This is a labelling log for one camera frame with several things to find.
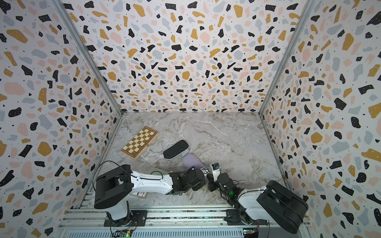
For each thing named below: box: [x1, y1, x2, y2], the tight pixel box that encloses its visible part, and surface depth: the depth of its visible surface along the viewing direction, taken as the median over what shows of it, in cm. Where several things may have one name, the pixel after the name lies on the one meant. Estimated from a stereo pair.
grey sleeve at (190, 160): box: [182, 153, 205, 170], surface depth 94 cm
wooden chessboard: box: [120, 125, 160, 161], surface depth 102 cm
